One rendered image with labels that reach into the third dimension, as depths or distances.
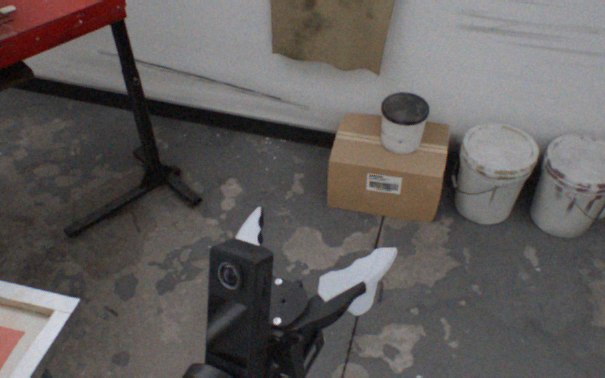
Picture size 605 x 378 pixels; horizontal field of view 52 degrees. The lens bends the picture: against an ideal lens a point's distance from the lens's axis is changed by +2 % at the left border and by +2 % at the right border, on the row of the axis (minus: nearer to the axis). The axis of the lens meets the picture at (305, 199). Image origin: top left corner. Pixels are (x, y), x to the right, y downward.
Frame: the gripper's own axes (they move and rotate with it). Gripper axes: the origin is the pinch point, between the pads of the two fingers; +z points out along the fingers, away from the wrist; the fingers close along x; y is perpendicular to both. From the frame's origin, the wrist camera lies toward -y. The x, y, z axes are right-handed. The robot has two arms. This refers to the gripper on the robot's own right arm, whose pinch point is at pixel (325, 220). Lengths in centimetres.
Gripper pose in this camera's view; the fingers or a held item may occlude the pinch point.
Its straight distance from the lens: 60.4
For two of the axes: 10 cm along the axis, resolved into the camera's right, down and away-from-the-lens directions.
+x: 8.7, 2.5, -4.2
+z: 4.7, -6.4, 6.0
